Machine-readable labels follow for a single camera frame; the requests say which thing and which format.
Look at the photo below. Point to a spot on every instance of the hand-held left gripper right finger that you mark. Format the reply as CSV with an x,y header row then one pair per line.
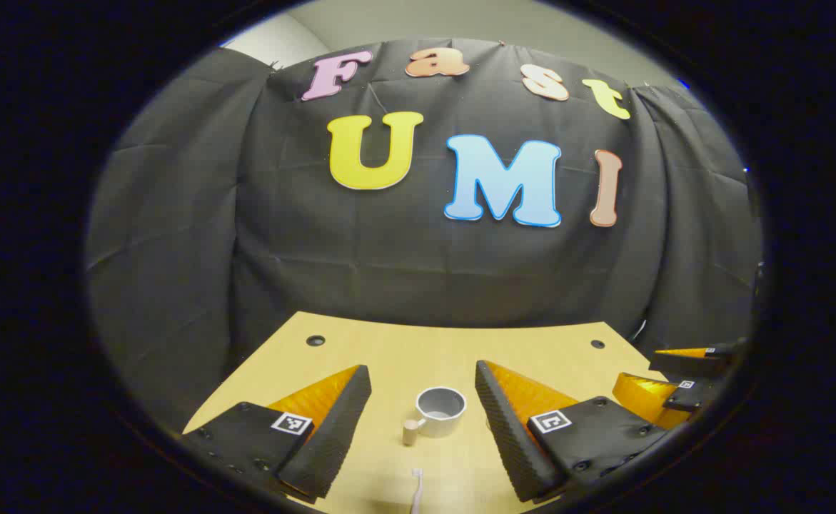
x,y
507,442

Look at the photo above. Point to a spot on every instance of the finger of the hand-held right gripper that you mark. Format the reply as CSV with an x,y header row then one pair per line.
x,y
696,363
682,398

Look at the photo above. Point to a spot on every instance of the light wooden desktop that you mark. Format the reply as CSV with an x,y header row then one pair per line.
x,y
418,350

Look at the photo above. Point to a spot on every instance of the black backdrop cloth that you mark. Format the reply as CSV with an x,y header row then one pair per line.
x,y
403,264

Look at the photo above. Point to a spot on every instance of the pink toothbrush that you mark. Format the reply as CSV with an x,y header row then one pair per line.
x,y
417,492

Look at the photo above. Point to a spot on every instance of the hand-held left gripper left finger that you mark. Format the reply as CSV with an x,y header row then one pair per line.
x,y
339,428

